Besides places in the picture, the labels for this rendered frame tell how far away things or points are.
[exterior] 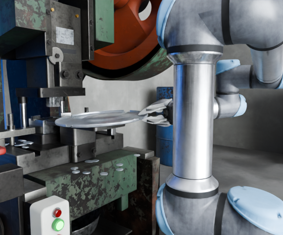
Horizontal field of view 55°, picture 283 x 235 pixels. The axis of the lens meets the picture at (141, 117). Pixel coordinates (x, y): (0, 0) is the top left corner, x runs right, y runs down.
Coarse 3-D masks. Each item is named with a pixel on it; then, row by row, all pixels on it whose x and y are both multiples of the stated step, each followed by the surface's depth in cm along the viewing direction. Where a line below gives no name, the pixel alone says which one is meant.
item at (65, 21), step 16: (64, 16) 91; (80, 16) 97; (64, 32) 92; (80, 32) 97; (64, 48) 92; (80, 48) 98; (32, 64) 93; (48, 64) 88; (64, 64) 89; (80, 64) 94; (32, 80) 93; (48, 80) 89; (64, 80) 90; (80, 80) 95
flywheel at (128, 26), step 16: (128, 0) 120; (144, 0) 127; (160, 0) 110; (128, 16) 121; (128, 32) 122; (144, 32) 116; (112, 48) 129; (128, 48) 122; (144, 48) 113; (96, 64) 131; (112, 64) 125; (128, 64) 119
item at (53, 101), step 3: (48, 99) 97; (51, 99) 97; (54, 99) 98; (57, 99) 99; (60, 99) 100; (48, 102) 98; (51, 102) 98; (54, 102) 98; (57, 102) 99; (60, 102) 101; (48, 105) 98; (51, 105) 98; (54, 105) 98; (57, 105) 99; (60, 105) 100
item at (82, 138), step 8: (48, 120) 92; (64, 128) 89; (72, 128) 87; (80, 128) 81; (88, 128) 79; (96, 128) 78; (104, 128) 80; (112, 128) 83; (64, 136) 89; (72, 136) 87; (80, 136) 88; (88, 136) 91; (72, 144) 87; (80, 144) 89; (88, 144) 92; (72, 152) 88; (80, 152) 88; (88, 152) 92; (72, 160) 88; (80, 160) 89
